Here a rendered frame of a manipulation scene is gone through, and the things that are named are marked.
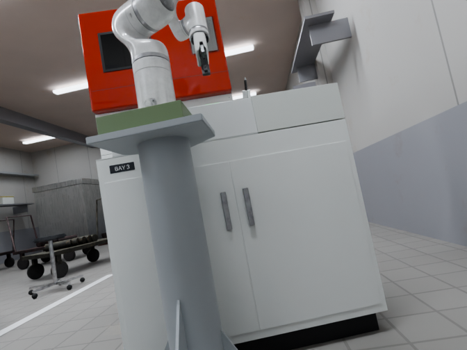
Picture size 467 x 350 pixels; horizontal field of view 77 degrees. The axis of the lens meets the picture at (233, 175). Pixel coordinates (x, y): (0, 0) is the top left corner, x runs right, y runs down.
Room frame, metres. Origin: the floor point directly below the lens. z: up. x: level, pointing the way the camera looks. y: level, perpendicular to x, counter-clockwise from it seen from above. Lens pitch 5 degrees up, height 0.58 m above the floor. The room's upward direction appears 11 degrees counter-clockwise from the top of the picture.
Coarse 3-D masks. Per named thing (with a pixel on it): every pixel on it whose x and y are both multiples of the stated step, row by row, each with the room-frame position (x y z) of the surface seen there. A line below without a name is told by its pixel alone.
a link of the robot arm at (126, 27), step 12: (120, 12) 0.90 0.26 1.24; (132, 12) 0.87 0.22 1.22; (120, 24) 0.90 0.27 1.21; (132, 24) 0.90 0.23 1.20; (120, 36) 0.90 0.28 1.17; (132, 36) 0.91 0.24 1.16; (144, 36) 0.94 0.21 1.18; (132, 48) 0.88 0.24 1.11; (144, 48) 0.86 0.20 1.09; (156, 48) 0.87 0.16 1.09; (132, 60) 0.89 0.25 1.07; (168, 60) 0.91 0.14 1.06
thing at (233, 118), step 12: (192, 108) 1.09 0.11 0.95; (204, 108) 1.09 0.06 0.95; (216, 108) 1.10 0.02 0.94; (228, 108) 1.10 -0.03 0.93; (240, 108) 1.10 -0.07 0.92; (252, 108) 1.11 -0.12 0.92; (216, 120) 1.10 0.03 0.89; (228, 120) 1.10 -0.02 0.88; (240, 120) 1.10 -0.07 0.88; (252, 120) 1.11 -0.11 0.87; (216, 132) 1.10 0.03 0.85; (228, 132) 1.10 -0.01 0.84; (240, 132) 1.10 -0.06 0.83; (252, 132) 1.11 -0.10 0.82
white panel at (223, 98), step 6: (216, 96) 1.73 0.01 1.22; (222, 96) 1.73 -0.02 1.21; (228, 96) 1.73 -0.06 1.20; (186, 102) 1.71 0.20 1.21; (192, 102) 1.71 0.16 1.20; (198, 102) 1.72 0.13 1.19; (204, 102) 1.72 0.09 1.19; (210, 102) 1.72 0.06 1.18; (216, 102) 1.72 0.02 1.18; (102, 114) 1.68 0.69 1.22; (108, 114) 1.68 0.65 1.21; (102, 150) 1.67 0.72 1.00; (102, 156) 1.67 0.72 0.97; (108, 156) 1.68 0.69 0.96
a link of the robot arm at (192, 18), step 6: (186, 6) 1.17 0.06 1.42; (192, 6) 1.16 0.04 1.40; (198, 6) 1.16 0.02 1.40; (186, 12) 1.17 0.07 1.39; (192, 12) 1.15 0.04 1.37; (198, 12) 1.15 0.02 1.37; (204, 12) 1.19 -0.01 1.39; (186, 18) 1.17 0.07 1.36; (192, 18) 1.15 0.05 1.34; (198, 18) 1.15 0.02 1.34; (204, 18) 1.17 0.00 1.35; (186, 24) 1.17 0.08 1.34; (192, 24) 1.14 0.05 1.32; (198, 24) 1.14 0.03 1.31; (204, 24) 1.15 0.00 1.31; (186, 30) 1.18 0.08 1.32
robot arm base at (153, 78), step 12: (144, 60) 0.86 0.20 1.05; (156, 60) 0.87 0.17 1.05; (144, 72) 0.86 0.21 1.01; (156, 72) 0.86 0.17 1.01; (168, 72) 0.90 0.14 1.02; (144, 84) 0.86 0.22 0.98; (156, 84) 0.86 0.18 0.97; (168, 84) 0.89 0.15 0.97; (144, 96) 0.86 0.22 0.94; (156, 96) 0.86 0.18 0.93; (168, 96) 0.88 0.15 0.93
